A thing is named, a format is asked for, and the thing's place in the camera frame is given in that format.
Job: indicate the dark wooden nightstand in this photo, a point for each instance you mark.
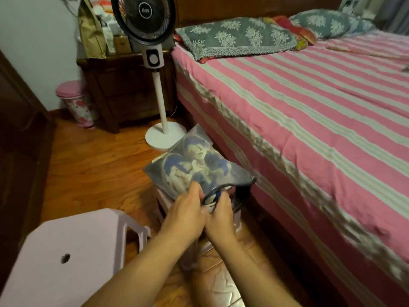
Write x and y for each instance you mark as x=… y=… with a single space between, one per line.
x=127 y=89

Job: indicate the grey floral pillow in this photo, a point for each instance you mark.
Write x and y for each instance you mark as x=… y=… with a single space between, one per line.
x=236 y=36
x=329 y=23

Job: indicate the person's right hand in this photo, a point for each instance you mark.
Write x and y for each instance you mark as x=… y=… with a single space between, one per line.
x=219 y=220

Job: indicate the person's right fingers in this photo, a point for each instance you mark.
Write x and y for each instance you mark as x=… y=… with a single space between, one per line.
x=223 y=199

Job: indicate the person's left forearm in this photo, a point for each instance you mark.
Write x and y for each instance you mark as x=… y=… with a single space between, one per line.
x=140 y=271

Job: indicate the person's right forearm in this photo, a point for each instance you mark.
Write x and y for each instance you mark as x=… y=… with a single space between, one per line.
x=252 y=274

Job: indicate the person's left hand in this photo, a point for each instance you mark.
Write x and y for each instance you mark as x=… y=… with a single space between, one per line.
x=185 y=215

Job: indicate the tan paper bag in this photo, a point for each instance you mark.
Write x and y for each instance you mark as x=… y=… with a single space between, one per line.
x=91 y=30

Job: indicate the wooden headboard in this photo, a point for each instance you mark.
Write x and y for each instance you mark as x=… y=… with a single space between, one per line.
x=249 y=7

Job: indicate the dark wooden door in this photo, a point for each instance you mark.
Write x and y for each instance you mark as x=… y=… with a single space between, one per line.
x=22 y=163

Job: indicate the person's left fingers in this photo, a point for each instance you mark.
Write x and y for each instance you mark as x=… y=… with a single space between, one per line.
x=195 y=191

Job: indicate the clutter of bottles and boxes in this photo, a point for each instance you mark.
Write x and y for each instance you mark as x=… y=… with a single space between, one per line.
x=110 y=23

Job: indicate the pink striped bed sheet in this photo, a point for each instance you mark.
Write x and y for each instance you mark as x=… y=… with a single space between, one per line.
x=306 y=140

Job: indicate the clear zip bag of clothing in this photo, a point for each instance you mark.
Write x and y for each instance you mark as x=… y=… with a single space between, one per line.
x=198 y=164

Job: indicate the pink floral trash bin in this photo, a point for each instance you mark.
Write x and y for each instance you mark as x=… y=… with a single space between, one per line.
x=76 y=103

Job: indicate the white standing fan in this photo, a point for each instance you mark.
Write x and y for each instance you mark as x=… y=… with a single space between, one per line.
x=150 y=60

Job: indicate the red patterned cloth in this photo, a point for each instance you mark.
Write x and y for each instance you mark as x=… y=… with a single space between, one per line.
x=295 y=28

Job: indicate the wooden stick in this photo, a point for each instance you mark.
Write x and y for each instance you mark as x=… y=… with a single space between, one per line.
x=364 y=52

